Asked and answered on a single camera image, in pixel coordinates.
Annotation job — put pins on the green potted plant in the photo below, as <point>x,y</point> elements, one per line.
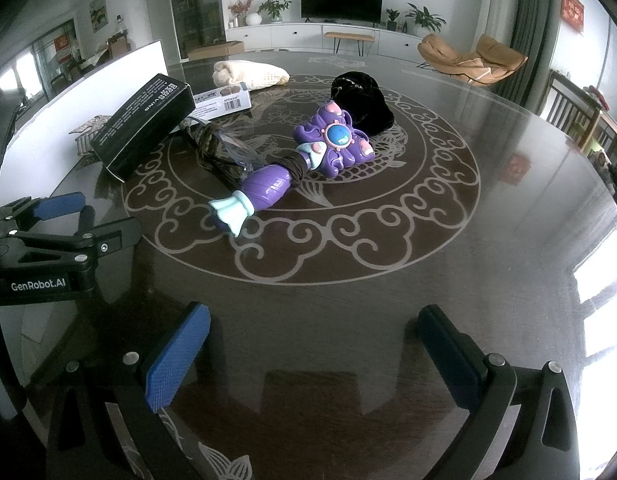
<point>274,7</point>

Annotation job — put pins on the dark display cabinet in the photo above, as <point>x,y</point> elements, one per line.
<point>196,5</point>

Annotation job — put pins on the dark wooden chair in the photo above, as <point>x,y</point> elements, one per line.
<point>608,135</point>
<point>568,105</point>

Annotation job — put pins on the black printed box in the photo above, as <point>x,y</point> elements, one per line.
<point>138,120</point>

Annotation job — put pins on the clear plastic packet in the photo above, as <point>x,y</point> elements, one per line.
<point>234,147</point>

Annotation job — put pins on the wall painting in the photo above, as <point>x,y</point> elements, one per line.
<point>98,11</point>

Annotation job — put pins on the orange lounge chair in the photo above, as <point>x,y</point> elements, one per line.
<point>448,52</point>

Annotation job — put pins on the wooden bench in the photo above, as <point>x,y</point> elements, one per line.
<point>351,36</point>

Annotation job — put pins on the black fuzzy pouch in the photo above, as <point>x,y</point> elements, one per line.
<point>361,97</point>

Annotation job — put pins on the black television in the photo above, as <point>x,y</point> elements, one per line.
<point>341,0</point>

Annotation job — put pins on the white round vase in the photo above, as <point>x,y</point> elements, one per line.
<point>254,19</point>

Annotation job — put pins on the large leafy potted plant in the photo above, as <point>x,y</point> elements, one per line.
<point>426,20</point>

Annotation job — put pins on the cream rolled towel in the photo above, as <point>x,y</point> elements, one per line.
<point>248,74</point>

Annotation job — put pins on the white and blue box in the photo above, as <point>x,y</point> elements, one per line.
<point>228,100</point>

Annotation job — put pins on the white storage box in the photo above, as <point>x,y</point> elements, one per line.
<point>88,90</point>

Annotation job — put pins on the purple colourful packet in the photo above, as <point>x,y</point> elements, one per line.
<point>268,185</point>

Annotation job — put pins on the red wall hanging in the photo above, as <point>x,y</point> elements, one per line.
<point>572,9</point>

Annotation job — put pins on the red flowers in vase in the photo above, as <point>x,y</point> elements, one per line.
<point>240,10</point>

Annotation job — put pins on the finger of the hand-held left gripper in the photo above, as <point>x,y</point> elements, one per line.
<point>113,237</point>
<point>58,207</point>

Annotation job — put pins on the small potted plant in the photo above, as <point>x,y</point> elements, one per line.
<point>392,17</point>

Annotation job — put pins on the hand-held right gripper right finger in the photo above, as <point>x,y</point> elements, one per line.
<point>448,355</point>

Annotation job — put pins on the red window poster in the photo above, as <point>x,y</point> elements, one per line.
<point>63,43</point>

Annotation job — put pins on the cardboard box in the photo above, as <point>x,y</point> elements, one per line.
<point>213,50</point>

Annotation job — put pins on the white television cabinet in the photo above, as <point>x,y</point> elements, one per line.
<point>298,35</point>

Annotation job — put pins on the grey green curtain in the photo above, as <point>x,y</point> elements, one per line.
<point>533,20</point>

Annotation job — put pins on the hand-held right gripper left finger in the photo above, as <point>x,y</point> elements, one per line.
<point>178,355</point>

